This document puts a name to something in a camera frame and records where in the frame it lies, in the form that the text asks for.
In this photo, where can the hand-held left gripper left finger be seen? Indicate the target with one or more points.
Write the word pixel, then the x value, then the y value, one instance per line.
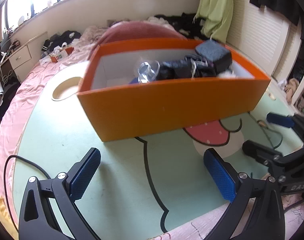
pixel 85 172

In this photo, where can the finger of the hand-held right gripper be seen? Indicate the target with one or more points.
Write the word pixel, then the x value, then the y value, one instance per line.
pixel 279 120
pixel 262 152

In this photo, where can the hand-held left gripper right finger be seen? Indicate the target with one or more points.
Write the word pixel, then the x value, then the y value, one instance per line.
pixel 220 177

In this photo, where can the orange cardboard box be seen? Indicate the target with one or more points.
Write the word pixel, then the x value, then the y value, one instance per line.
pixel 167 110

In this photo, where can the black lace garment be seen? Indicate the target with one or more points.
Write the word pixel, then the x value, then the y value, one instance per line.
pixel 182 68

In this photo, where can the green cartoon desktop table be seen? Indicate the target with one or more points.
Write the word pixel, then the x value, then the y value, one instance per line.
pixel 67 135

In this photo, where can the beige cloth on floor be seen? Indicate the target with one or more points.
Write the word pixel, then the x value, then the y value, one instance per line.
pixel 292 87

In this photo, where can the white louvered closet door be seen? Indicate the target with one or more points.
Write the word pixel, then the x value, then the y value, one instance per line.
pixel 262 37

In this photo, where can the yellow cloth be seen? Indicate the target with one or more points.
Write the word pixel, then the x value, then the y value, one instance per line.
pixel 2 212

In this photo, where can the pink bed sheet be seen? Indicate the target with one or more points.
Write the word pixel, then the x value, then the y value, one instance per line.
pixel 29 80

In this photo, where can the clear glass cup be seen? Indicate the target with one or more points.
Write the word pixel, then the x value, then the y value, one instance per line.
pixel 148 71

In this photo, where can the orange tissue box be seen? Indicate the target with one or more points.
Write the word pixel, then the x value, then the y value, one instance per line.
pixel 62 53

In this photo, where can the green hanging cloth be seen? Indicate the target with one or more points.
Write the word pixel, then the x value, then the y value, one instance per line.
pixel 215 7

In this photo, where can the white nightstand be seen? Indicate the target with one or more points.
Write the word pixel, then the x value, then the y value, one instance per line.
pixel 20 56

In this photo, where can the black and white clothes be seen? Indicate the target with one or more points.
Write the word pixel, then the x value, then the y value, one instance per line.
pixel 64 36

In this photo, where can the pile of black clothes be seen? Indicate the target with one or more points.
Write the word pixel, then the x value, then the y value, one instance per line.
pixel 182 21

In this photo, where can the maroon cushion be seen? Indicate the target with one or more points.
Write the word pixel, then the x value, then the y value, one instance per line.
pixel 132 31

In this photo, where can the row of small windowsill items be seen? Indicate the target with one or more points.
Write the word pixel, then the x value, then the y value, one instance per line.
pixel 29 13

